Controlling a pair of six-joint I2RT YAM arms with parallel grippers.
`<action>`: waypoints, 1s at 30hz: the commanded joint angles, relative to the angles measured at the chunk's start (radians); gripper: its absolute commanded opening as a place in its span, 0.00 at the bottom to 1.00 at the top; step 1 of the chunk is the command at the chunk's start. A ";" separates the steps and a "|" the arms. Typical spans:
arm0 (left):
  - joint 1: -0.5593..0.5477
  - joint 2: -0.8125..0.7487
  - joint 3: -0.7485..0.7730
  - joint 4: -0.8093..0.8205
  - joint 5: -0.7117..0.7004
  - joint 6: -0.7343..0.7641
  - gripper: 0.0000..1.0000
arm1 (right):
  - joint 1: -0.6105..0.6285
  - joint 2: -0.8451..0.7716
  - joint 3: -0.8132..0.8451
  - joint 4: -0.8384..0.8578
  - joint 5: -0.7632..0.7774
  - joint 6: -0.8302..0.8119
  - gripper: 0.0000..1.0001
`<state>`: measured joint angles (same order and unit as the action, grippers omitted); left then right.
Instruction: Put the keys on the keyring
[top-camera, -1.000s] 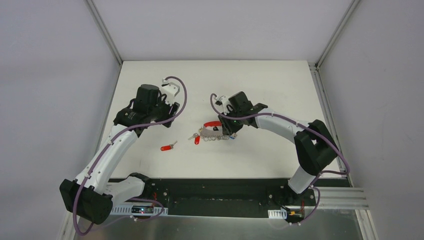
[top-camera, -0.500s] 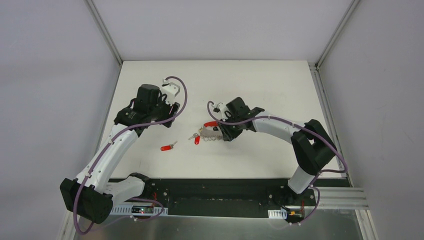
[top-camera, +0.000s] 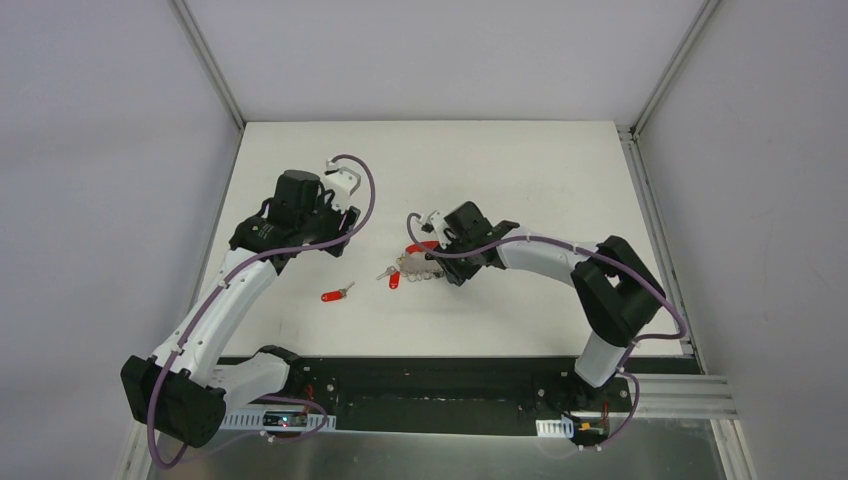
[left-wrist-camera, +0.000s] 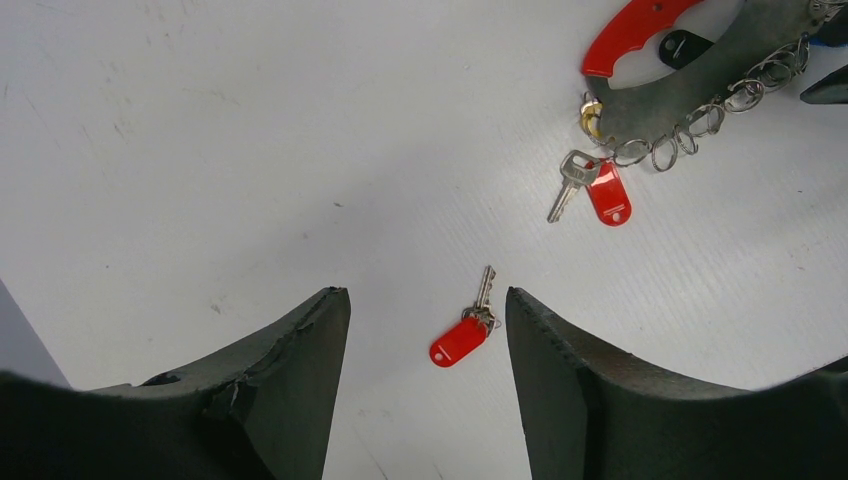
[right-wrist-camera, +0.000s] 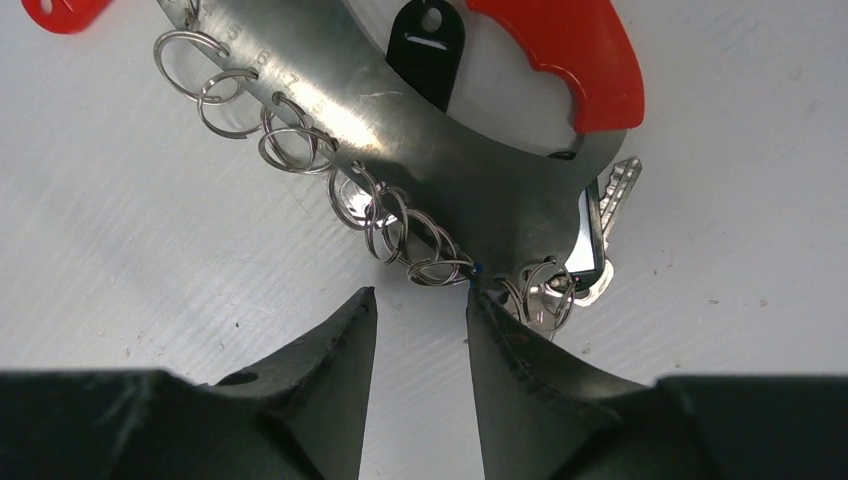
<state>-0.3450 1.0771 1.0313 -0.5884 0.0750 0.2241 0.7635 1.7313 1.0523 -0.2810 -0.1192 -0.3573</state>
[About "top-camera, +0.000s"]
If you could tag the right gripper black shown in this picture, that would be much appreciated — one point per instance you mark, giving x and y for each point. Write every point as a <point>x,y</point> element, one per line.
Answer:
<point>448,258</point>

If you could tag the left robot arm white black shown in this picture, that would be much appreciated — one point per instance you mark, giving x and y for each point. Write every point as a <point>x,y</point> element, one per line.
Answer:
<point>180,390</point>

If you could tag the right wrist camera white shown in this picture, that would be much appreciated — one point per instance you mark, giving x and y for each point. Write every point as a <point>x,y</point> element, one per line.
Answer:
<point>433,223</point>

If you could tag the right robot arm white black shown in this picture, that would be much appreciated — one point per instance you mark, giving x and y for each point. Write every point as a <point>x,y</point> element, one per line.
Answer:
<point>617,292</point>

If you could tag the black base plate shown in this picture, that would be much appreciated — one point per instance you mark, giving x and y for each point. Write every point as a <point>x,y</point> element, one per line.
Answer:
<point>503,396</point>

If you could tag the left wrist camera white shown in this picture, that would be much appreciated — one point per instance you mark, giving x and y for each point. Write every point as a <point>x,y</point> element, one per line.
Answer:
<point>342,182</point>

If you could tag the key organizer with red handle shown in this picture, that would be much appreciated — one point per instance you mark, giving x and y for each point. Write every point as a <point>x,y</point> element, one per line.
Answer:
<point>415,265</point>

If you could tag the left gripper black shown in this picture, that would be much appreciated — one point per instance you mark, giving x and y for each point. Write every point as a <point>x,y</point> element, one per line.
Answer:
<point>337,229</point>

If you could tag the key with red tag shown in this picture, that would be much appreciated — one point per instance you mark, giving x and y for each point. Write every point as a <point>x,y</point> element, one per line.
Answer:
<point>391,275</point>
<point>336,295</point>

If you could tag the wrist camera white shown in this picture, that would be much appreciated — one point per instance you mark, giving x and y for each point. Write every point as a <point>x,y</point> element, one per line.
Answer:
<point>433,223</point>
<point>342,182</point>

